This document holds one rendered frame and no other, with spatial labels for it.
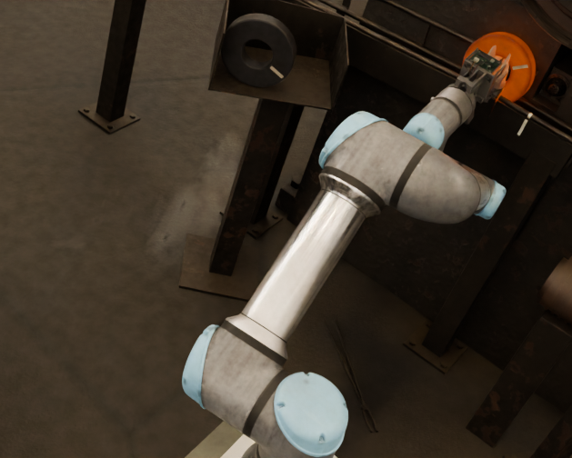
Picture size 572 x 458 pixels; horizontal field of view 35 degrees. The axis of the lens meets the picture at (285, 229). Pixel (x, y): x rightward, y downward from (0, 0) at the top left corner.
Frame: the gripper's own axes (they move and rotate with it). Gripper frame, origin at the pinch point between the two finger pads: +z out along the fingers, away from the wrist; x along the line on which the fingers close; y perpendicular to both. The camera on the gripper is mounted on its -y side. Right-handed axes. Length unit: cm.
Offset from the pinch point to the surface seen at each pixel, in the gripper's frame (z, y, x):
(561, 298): -28, -22, -38
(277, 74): -34.7, -3.1, 33.7
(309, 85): -27.0, -9.2, 30.0
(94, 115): -26, -71, 101
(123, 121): -20, -72, 94
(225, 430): -94, -23, -5
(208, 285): -51, -65, 34
